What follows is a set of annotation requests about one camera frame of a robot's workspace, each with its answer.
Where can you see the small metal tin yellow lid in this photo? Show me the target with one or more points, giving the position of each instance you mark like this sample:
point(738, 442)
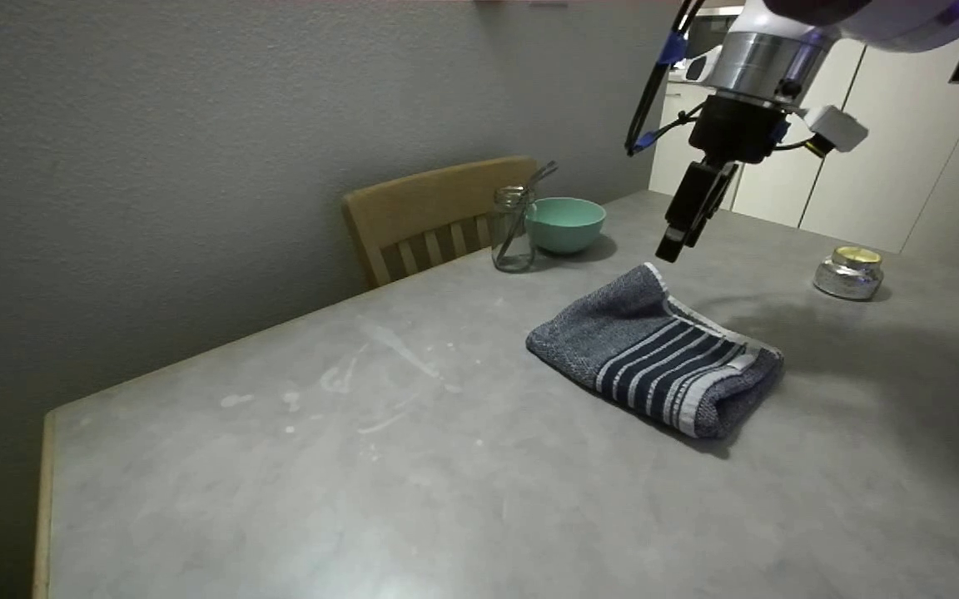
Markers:
point(849, 273)

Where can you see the clear glass cup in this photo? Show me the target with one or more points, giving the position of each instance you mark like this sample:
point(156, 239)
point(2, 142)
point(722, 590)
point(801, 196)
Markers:
point(510, 219)

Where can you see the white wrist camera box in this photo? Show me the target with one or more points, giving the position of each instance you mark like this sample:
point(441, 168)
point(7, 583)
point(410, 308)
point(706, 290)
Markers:
point(834, 132)

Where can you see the grey striped towel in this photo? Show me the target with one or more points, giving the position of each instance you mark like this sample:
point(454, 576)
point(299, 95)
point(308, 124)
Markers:
point(637, 347)

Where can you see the white cabinet doors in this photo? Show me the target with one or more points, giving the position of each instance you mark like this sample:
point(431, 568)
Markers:
point(868, 135)

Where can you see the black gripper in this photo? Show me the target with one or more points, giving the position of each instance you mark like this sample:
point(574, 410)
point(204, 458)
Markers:
point(727, 132)

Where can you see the teal bowl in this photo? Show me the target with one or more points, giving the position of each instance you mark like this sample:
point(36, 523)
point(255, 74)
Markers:
point(565, 224)

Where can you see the wooden chair by wall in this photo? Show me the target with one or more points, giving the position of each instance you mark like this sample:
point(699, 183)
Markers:
point(426, 218)

